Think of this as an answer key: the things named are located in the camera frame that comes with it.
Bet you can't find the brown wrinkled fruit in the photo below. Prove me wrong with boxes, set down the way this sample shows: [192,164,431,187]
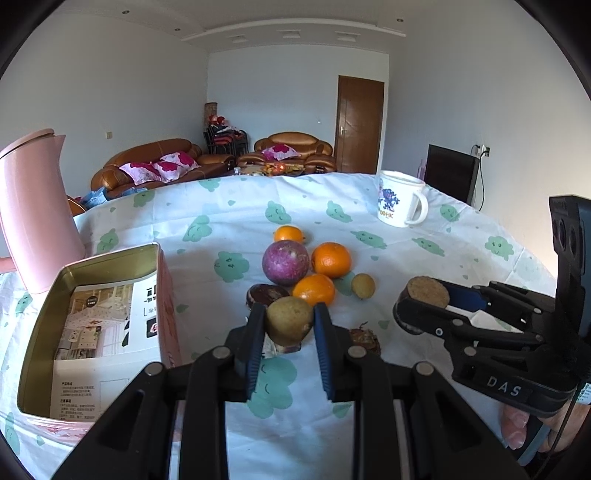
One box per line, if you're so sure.
[349,327,382,356]

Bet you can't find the yellow fruit front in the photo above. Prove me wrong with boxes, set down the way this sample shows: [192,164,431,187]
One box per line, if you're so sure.
[266,296,314,347]

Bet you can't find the small yellow-green longan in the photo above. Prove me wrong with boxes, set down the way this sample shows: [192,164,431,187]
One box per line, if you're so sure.
[351,273,377,300]

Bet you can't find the purple passion fruit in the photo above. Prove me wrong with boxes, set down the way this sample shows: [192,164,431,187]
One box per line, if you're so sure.
[262,241,310,287]

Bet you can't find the small orange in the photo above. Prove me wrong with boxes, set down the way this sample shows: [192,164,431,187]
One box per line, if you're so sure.
[273,225,305,244]

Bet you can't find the right hand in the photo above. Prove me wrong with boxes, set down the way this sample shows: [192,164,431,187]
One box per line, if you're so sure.
[500,382,591,453]

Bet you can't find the black television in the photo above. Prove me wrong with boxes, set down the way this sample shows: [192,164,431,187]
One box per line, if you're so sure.
[424,144,480,204]

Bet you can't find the pink metal tin box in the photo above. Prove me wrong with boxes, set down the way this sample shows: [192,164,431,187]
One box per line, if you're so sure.
[17,243,182,444]

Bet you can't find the white cartoon mug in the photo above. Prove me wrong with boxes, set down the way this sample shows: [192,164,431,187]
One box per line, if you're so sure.
[378,170,429,228]

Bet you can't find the coffee table with items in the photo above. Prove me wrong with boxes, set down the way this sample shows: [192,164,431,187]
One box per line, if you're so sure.
[235,162,305,177]

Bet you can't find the blue clothes pile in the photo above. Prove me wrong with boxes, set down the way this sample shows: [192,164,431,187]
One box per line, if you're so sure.
[78,187,146,210]

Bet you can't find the long brown leather sofa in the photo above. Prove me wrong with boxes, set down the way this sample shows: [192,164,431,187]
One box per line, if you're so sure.
[90,138,235,196]

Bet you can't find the orange wooden chair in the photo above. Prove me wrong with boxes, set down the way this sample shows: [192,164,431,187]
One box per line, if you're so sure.
[67,196,86,217]

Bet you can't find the brown leather armchair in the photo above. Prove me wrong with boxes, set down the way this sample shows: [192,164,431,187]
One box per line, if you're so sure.
[236,132,338,174]

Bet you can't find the brown wooden door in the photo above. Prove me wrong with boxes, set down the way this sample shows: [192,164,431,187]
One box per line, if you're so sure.
[335,75,385,174]

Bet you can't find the stacked chairs in corner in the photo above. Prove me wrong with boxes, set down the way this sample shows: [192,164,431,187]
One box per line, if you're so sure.
[204,115,249,157]

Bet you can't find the pink electric kettle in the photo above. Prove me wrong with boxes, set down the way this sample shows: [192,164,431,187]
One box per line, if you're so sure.
[1,129,85,294]

